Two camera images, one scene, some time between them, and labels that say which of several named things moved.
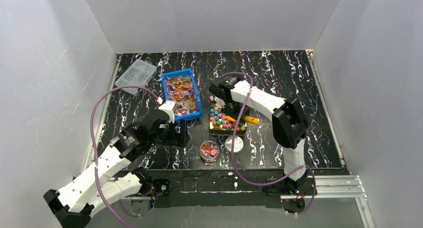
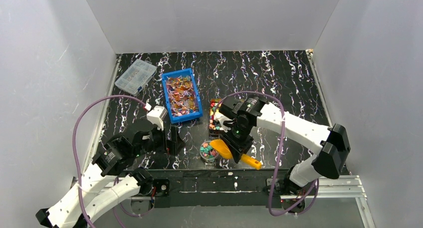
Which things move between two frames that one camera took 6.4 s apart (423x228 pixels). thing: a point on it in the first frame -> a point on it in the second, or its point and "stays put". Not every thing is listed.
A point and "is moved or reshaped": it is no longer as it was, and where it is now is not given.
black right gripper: x=233 y=108 -> x=241 y=144
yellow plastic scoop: x=248 y=118 is moved or reshaped
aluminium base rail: x=350 y=187 stays put
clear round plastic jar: x=209 y=150 stays put
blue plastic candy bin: x=180 y=87 stays put
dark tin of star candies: x=220 y=124 stays put
